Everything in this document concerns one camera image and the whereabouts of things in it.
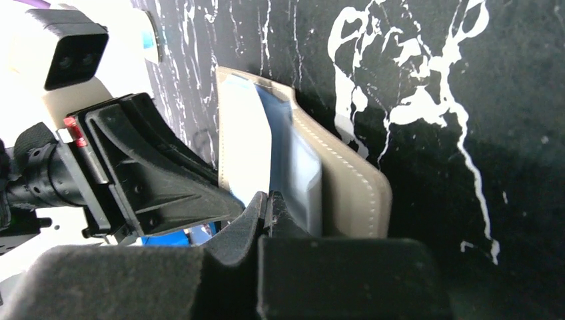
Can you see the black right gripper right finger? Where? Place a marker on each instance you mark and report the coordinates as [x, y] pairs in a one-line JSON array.
[[306, 277]]

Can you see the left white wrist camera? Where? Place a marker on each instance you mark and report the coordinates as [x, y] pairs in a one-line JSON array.
[[57, 48]]

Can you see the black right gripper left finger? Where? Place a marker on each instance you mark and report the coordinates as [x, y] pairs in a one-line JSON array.
[[216, 280]]

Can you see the white blue blister pack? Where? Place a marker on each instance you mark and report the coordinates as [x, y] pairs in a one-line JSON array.
[[150, 38]]

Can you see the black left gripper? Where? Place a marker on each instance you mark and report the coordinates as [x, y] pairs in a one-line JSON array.
[[124, 167]]

